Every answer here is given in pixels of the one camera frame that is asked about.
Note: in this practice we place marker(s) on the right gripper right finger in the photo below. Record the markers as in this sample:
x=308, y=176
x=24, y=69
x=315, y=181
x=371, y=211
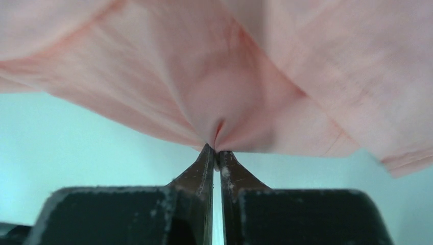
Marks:
x=254, y=213

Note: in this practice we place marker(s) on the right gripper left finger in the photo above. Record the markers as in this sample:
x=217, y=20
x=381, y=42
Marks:
x=177, y=213

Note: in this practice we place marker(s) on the salmon pink t-shirt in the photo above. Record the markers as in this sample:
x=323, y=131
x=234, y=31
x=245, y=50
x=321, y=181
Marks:
x=310, y=78

